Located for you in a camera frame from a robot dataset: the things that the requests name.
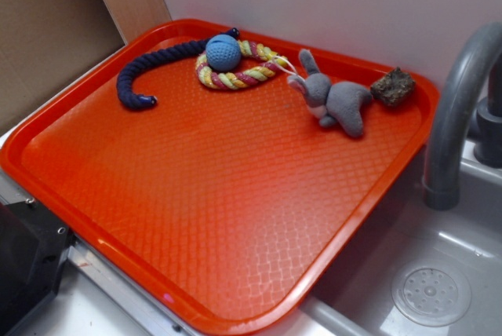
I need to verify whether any blue textured ball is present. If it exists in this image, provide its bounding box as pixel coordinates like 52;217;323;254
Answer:
206;34;242;72

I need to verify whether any yellow pink rope toy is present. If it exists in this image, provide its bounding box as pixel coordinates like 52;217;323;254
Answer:
195;39;287;90

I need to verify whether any navy blue rope toy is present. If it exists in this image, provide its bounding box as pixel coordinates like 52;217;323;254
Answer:
116;27;241;111

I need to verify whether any brown rough sponge block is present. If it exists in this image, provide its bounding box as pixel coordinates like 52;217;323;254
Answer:
370;67;416;108

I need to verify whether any black box at left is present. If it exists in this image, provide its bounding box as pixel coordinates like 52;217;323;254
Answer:
1;199;73;335

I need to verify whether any grey plush bunny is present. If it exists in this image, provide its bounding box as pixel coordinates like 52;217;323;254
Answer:
287;49;373;138

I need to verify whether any round sink drain strainer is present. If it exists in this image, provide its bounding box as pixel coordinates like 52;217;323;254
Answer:
391;259;471;327

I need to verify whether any grey faucet spout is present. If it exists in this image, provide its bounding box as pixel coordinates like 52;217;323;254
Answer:
423;22;501;210

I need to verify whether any orange plastic tray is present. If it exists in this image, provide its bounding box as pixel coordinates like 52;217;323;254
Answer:
1;20;438;335

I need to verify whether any dark grey faucet handle base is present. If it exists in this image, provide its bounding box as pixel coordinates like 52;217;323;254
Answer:
474;57;501;168

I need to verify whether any brown cardboard panel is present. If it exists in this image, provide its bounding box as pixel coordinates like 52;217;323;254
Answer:
1;0;171;133

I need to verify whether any grey sink basin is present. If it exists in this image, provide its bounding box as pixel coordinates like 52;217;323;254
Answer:
301;155;501;335

